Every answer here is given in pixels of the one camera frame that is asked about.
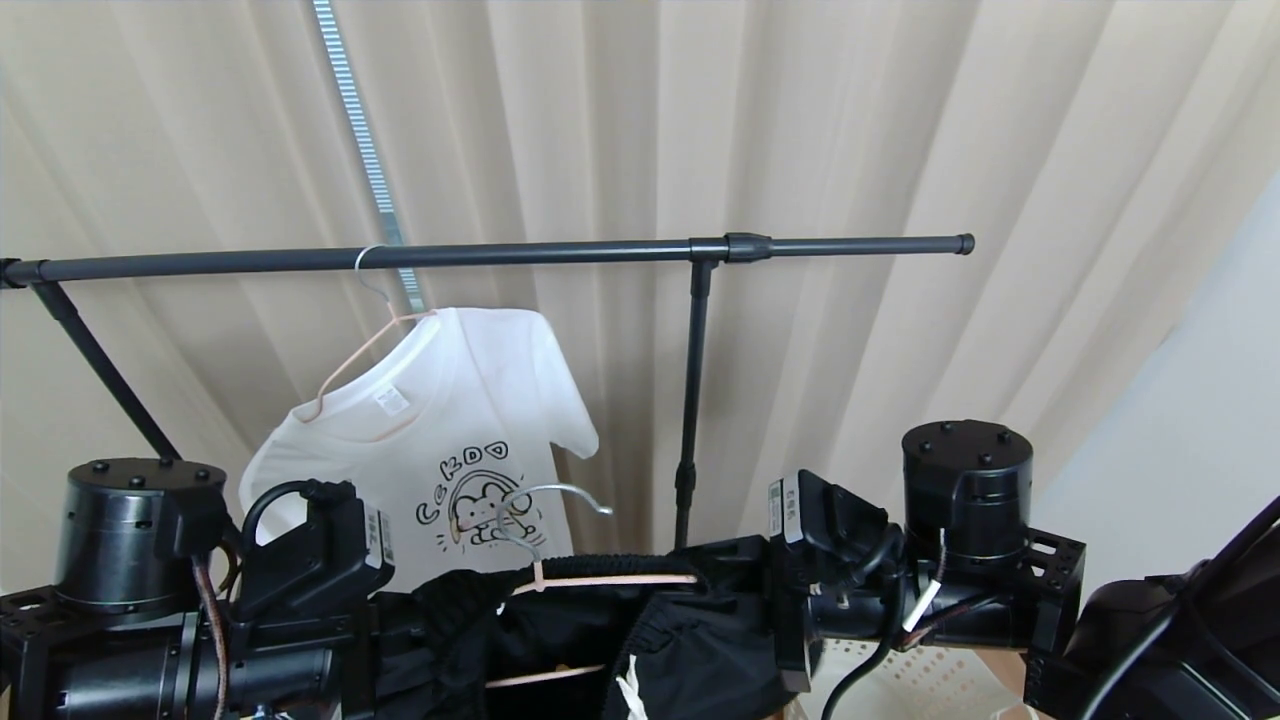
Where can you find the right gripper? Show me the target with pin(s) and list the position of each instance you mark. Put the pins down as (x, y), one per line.
(860, 620)

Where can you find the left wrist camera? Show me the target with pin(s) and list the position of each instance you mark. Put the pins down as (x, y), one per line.
(320, 560)

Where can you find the black clothes rack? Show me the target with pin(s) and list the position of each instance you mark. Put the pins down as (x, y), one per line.
(500, 253)

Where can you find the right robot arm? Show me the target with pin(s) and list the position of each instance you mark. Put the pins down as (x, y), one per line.
(970, 480)

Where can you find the white laundry basket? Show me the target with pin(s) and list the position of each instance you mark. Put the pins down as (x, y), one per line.
(930, 685)

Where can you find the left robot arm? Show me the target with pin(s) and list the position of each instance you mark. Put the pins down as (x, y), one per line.
(120, 540)

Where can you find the white printed t-shirt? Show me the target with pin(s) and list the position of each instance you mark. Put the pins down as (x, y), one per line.
(400, 480)

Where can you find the beige curtain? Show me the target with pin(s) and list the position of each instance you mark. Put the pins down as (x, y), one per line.
(800, 100)

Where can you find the black garment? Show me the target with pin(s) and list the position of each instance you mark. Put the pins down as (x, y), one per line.
(700, 660)

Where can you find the pink clothes hanger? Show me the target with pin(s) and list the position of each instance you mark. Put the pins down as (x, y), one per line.
(620, 580)
(393, 318)

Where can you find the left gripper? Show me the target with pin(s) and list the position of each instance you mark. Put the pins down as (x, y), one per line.
(280, 680)

